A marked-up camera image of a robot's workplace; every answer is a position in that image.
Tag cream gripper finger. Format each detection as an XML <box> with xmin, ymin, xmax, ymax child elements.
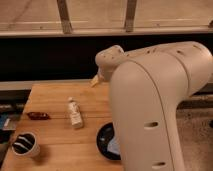
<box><xmin>91</xmin><ymin>75</ymin><xmax>100</xmax><ymax>87</ymax></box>

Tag white plastic bottle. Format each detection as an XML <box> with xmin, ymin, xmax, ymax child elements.
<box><xmin>68</xmin><ymin>97</ymin><xmax>84</xmax><ymax>129</ymax></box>

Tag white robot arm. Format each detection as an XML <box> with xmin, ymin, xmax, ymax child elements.
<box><xmin>91</xmin><ymin>41</ymin><xmax>213</xmax><ymax>171</ymax></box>

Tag black round plate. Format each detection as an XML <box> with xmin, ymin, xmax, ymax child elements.
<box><xmin>96</xmin><ymin>122</ymin><xmax>121</xmax><ymax>161</ymax></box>

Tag dark red snack packet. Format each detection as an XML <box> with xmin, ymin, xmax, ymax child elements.
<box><xmin>27</xmin><ymin>112</ymin><xmax>50</xmax><ymax>120</ymax></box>

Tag grey metal rail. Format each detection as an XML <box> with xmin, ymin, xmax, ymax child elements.
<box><xmin>0</xmin><ymin>79</ymin><xmax>98</xmax><ymax>92</ymax></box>

